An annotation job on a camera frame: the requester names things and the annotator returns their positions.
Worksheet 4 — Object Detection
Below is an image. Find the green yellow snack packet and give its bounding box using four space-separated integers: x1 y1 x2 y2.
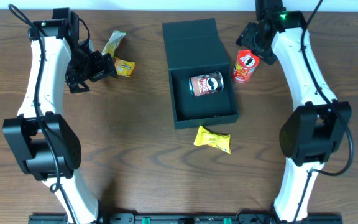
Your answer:
102 30 127 57

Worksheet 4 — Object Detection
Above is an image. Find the red Pringles can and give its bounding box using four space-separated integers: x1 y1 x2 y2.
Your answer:
233 50 260 83

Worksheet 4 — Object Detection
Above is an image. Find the brown Pringles can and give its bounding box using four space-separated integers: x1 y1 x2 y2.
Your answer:
189 71 224 97

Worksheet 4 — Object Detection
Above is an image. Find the black gift box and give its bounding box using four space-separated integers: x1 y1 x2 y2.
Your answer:
162 18 239 129

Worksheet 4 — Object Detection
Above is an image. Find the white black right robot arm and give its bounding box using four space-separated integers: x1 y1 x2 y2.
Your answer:
236 0 354 223

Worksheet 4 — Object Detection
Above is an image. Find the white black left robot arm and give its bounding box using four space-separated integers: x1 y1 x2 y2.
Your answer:
2 4 117 223

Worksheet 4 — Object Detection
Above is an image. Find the orange snack packet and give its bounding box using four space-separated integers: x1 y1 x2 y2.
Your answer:
114 57 135 77

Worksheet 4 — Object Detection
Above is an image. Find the black mounting rail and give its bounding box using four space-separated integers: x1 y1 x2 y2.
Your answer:
28 213 343 224

